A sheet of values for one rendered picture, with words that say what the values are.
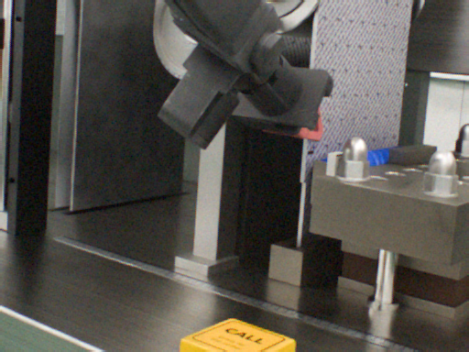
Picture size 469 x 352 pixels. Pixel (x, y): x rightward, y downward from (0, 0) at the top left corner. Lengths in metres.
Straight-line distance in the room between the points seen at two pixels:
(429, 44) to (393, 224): 0.43
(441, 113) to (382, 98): 2.66
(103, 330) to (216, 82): 0.25
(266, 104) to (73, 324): 0.28
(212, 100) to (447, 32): 0.52
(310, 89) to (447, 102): 2.88
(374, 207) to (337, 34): 0.22
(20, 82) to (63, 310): 0.33
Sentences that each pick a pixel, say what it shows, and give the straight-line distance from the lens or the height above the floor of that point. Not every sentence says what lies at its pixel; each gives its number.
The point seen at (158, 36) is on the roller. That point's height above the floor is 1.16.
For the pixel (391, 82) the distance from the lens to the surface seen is 1.04.
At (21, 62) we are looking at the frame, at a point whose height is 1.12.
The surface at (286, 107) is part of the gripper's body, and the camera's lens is 0.79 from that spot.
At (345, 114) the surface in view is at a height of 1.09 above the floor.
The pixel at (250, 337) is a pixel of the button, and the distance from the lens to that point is 0.67.
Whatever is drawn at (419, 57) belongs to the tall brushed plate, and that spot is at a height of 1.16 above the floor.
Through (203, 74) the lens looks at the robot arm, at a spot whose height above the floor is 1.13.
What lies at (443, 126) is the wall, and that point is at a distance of 3.67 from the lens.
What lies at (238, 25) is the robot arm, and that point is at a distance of 0.62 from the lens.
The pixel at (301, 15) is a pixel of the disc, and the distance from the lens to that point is 0.87.
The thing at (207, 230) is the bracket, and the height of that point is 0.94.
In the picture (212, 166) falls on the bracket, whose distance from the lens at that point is 0.90.
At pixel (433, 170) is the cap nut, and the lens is 0.79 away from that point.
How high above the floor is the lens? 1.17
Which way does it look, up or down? 7 degrees down
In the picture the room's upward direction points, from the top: 5 degrees clockwise
